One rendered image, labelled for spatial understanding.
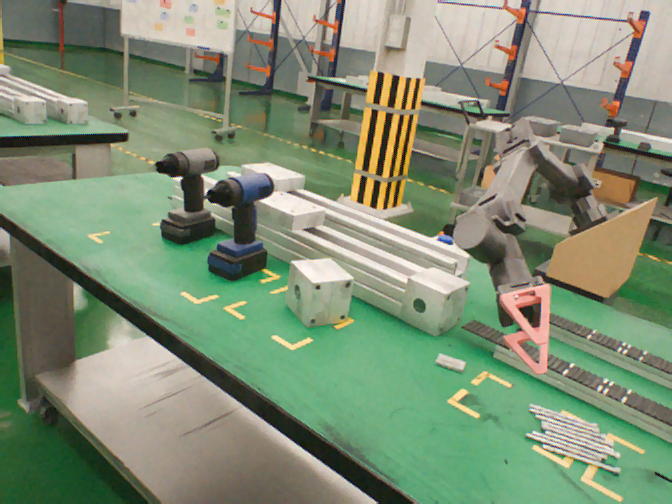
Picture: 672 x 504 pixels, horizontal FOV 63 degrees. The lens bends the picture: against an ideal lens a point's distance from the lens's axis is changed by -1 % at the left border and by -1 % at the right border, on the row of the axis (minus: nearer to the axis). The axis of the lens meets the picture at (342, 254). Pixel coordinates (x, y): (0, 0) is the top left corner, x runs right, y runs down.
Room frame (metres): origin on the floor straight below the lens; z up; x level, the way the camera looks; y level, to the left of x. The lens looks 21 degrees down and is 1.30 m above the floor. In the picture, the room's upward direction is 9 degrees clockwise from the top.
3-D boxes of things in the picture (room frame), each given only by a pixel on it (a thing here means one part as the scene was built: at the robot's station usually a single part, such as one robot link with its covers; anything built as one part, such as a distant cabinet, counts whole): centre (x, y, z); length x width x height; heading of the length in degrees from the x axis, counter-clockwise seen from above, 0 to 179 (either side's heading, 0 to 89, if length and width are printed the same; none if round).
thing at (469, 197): (4.21, -1.23, 0.50); 1.03 x 0.55 x 1.01; 66
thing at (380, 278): (1.31, 0.15, 0.82); 0.80 x 0.10 x 0.09; 53
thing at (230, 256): (1.11, 0.24, 0.89); 0.20 x 0.08 x 0.22; 152
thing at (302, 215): (1.31, 0.15, 0.87); 0.16 x 0.11 x 0.07; 53
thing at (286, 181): (1.61, 0.24, 0.87); 0.16 x 0.11 x 0.07; 53
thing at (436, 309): (1.05, -0.21, 0.83); 0.12 x 0.09 x 0.10; 143
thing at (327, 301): (1.00, 0.02, 0.83); 0.11 x 0.10 x 0.10; 122
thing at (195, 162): (1.27, 0.40, 0.89); 0.20 x 0.08 x 0.22; 152
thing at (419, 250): (1.46, 0.04, 0.82); 0.80 x 0.10 x 0.09; 53
